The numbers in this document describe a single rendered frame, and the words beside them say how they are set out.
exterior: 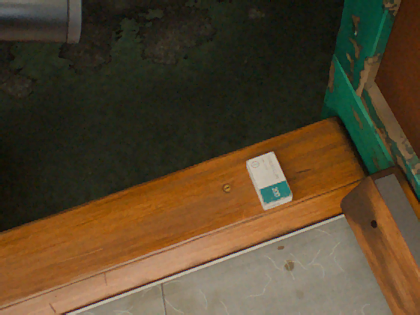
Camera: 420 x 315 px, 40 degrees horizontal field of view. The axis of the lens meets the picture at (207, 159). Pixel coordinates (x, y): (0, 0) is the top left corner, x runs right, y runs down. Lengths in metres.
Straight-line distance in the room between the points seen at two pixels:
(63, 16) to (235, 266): 0.44
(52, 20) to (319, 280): 0.47
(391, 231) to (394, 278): 0.05
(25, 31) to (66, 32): 0.02
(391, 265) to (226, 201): 0.20
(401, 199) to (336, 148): 0.15
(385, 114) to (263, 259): 0.22
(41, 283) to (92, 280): 0.06
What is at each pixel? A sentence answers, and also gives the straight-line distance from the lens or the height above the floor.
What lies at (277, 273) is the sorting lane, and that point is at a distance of 0.69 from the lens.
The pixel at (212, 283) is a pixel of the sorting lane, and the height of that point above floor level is 0.74.
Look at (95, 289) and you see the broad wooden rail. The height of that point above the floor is 0.75.
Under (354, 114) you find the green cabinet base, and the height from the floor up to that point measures 0.81.
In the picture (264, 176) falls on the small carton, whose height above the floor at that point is 0.78.
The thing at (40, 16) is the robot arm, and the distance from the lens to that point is 0.33.
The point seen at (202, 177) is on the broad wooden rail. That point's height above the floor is 0.76.
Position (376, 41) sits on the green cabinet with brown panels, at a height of 0.95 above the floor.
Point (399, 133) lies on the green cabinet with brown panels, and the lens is 0.62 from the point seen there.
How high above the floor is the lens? 1.42
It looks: 65 degrees down
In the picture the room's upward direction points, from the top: 11 degrees counter-clockwise
